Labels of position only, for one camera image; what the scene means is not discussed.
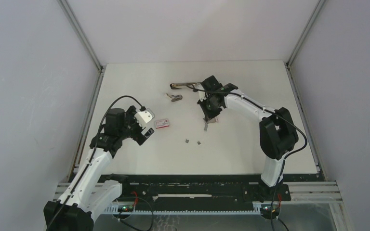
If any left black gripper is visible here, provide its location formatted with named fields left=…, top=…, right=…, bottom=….
left=119, top=106, right=154, bottom=145

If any red white staple box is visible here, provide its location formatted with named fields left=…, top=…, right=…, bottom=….
left=155, top=119, right=170, bottom=129

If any staple box tray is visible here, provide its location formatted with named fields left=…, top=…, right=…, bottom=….
left=204, top=117, right=219, bottom=124

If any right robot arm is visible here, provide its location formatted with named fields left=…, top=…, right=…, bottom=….
left=190, top=76, right=299, bottom=200

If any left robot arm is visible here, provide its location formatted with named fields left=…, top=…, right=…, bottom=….
left=43, top=106, right=155, bottom=231

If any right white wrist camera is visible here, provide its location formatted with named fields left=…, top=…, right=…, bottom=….
left=198, top=90, right=206, bottom=101

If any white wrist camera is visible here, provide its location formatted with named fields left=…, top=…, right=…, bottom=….
left=134, top=108, right=155, bottom=128
left=198, top=90, right=206, bottom=101

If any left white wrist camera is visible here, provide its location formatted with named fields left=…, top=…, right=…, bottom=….
left=134, top=108, right=155, bottom=128

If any right black camera cable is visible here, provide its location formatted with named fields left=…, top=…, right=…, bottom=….
left=185, top=83, right=308, bottom=205

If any black camera cable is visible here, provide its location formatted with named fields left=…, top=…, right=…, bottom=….
left=44, top=95, right=146, bottom=231
left=185, top=83, right=308, bottom=205

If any left black camera cable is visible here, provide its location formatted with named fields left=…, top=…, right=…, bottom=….
left=44, top=95, right=146, bottom=231

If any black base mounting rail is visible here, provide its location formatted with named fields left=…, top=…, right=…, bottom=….
left=99, top=174, right=324, bottom=212

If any left controller board with wires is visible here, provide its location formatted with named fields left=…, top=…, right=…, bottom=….
left=113, top=191, right=154, bottom=231

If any controller board with wires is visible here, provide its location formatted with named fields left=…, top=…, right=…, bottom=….
left=113, top=191, right=154, bottom=231
left=260, top=193, right=289, bottom=231

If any white slotted cable duct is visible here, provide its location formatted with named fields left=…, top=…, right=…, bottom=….
left=100, top=204, right=262, bottom=216

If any right controller board with wires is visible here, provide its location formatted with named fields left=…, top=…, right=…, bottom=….
left=260, top=193, right=289, bottom=231

